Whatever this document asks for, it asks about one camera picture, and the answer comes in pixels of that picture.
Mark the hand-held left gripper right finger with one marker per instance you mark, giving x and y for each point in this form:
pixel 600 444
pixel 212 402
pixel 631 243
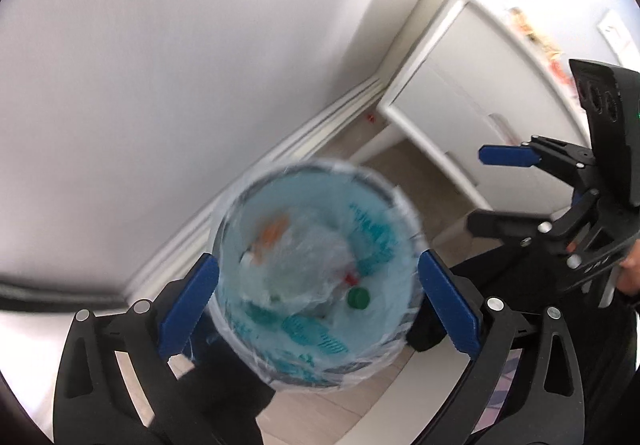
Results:
pixel 450 305

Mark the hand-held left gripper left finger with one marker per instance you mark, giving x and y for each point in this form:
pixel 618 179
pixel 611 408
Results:
pixel 187 307

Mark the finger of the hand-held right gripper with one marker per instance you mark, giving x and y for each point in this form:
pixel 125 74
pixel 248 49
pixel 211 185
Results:
pixel 510 155
pixel 500 225

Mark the light blue waste bin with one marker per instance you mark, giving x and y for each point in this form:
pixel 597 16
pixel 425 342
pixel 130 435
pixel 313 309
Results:
pixel 380 325

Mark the clear bin liner bag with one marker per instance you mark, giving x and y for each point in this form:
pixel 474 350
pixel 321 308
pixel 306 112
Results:
pixel 235 205

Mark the clear plastic bottle green cap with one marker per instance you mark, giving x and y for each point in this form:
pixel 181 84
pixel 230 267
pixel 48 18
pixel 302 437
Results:
pixel 305 260

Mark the person's right hand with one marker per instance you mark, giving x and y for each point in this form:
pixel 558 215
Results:
pixel 632 275

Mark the white nightstand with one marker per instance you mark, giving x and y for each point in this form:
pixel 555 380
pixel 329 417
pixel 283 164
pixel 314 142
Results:
pixel 450 90

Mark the white baseboard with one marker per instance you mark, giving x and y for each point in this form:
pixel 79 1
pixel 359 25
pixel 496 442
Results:
pixel 280 160

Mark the white wall socket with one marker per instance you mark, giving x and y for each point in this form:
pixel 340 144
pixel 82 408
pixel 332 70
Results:
pixel 615 35

